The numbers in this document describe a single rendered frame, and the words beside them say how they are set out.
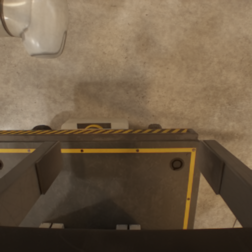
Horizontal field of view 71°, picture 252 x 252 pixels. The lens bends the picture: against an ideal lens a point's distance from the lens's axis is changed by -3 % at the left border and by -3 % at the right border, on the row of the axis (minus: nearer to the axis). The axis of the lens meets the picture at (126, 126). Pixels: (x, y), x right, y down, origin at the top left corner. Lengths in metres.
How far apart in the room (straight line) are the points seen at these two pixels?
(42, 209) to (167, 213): 0.41
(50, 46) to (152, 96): 0.49
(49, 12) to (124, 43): 0.41
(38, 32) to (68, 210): 0.52
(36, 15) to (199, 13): 0.62
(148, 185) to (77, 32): 0.65
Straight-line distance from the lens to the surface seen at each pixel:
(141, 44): 0.81
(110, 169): 0.56
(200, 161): 0.17
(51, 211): 0.70
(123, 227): 0.68
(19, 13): 0.49
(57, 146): 0.16
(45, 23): 0.47
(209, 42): 0.87
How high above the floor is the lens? 0.80
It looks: 74 degrees down
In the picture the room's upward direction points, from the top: 175 degrees counter-clockwise
